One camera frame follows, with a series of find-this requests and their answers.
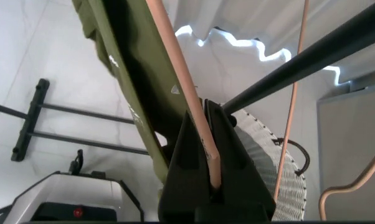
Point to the white laundry basket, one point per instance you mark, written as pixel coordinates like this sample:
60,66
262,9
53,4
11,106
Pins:
268,174

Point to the pink clothes hanger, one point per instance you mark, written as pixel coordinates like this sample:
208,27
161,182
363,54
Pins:
181,68
291,105

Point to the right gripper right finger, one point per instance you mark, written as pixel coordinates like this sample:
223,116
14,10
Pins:
243,193

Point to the black clothes rack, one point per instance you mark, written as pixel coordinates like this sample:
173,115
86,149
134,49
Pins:
315,54

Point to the green printed shirt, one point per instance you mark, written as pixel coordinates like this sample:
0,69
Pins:
137,62

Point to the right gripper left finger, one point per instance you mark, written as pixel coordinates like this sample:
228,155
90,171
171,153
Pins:
184,186

